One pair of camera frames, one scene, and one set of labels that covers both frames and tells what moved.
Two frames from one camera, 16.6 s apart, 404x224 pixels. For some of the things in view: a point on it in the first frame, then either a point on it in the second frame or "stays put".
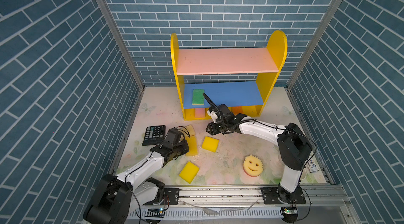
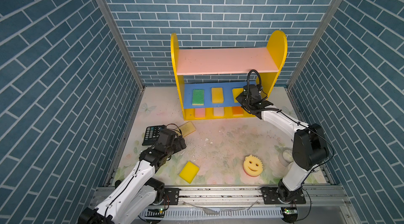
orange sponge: (237, 110) stays put
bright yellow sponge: (189, 172) stays put
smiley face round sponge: (252, 166) stays put
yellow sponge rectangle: (192, 142) -> (217, 95)
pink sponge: (200, 112) stays put
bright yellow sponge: (210, 144) -> (236, 92)
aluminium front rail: (324, 205) stays put
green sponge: (198, 98) stays put
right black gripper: (212, 130) -> (240, 98)
